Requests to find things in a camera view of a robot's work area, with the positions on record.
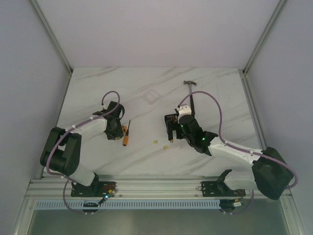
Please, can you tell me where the black fuse box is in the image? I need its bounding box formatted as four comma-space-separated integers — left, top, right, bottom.
164, 114, 179, 134

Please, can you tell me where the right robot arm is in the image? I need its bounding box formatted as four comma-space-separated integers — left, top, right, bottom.
164, 114, 295, 200

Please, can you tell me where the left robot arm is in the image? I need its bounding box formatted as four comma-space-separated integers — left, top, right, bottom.
40, 101, 125, 197

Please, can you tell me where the clear fuse box cover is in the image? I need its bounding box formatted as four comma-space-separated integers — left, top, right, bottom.
141, 89, 161, 105

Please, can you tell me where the orange terminal block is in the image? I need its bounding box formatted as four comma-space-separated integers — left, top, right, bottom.
121, 125, 128, 134

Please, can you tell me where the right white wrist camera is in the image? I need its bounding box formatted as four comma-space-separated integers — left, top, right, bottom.
175, 104, 192, 119

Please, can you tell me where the claw hammer black handle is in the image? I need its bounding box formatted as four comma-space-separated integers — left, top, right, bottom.
183, 81, 197, 117

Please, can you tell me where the orange handle screwdriver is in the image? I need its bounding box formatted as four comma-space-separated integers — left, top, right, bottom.
123, 121, 131, 146

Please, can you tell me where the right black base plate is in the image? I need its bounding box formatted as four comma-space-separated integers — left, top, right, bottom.
200, 181, 246, 197

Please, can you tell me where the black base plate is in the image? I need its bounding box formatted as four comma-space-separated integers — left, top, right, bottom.
71, 181, 116, 197
200, 181, 246, 197

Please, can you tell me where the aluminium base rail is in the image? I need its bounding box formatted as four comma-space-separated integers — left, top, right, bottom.
25, 174, 292, 198

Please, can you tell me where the right aluminium frame post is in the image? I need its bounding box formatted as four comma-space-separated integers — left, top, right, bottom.
242, 0, 288, 74

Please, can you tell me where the aluminium frame post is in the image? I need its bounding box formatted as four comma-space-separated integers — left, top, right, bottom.
242, 0, 288, 74
30, 0, 73, 74

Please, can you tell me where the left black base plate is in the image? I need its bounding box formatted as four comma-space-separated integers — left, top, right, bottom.
71, 181, 116, 197

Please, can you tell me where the left aluminium frame post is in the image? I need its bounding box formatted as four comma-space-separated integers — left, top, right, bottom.
30, 0, 73, 74

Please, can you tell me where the slotted grey cable duct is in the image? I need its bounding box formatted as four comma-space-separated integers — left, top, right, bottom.
35, 199, 221, 210

